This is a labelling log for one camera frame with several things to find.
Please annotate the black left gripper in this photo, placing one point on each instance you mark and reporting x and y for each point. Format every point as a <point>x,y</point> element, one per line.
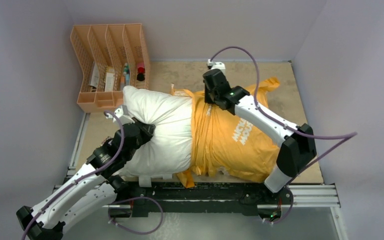
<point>146,130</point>

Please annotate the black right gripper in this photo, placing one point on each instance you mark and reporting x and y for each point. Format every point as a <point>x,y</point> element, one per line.
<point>209,99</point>

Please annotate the white pillow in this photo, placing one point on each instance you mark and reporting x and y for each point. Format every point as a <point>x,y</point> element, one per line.
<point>169,150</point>

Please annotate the orange Mickey Mouse pillowcase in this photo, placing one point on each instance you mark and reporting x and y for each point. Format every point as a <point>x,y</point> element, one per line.
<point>225,142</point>

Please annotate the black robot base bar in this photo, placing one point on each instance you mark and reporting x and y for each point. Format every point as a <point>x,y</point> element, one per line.
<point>248,199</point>

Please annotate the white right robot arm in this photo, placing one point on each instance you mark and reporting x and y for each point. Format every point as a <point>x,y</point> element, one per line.
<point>296,143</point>

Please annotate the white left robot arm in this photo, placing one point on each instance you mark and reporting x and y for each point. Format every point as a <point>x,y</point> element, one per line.
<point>93,186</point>

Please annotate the teal and orange tube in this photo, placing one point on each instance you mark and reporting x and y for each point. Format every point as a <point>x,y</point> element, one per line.
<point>125,80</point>

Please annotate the red and black bottle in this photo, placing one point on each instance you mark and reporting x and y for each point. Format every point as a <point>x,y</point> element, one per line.
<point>140,71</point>

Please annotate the beige paper card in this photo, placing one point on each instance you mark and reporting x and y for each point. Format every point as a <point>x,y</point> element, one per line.
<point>109,79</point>

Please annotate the white paper booklet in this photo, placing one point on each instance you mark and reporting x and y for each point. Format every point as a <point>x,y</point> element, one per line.
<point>94,78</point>

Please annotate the pink plastic file organizer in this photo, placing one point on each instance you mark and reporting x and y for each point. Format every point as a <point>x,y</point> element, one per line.
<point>110,45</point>

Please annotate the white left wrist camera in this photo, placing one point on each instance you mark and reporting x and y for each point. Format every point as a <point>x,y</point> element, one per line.
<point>122,114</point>

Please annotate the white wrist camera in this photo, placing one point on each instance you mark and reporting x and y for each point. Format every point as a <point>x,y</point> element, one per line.
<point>216,65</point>
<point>122,114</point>

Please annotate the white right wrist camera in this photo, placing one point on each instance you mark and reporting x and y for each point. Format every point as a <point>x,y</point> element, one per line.
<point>216,65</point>

